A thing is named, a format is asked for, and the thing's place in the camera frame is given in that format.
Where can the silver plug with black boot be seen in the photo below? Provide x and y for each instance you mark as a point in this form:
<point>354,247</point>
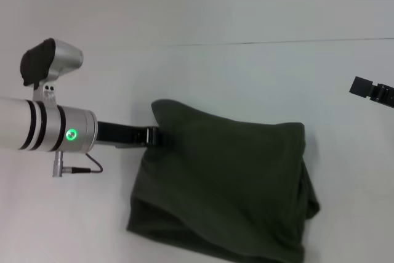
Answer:
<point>66,166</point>

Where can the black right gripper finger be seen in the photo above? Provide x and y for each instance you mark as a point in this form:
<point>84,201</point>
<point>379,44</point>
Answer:
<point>369,89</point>

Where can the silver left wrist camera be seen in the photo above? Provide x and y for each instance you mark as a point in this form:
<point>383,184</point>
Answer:
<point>46,63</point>

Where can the dark green FREE t-shirt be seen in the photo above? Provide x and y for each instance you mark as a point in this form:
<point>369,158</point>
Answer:
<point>221,183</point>

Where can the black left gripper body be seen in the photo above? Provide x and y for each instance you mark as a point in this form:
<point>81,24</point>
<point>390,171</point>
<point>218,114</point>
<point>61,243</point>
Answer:
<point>123,135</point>

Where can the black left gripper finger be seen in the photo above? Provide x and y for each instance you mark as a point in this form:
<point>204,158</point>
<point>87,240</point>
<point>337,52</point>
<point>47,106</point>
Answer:
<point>154,137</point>

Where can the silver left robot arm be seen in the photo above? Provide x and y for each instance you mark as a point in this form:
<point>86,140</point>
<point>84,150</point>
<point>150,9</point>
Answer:
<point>46,124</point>

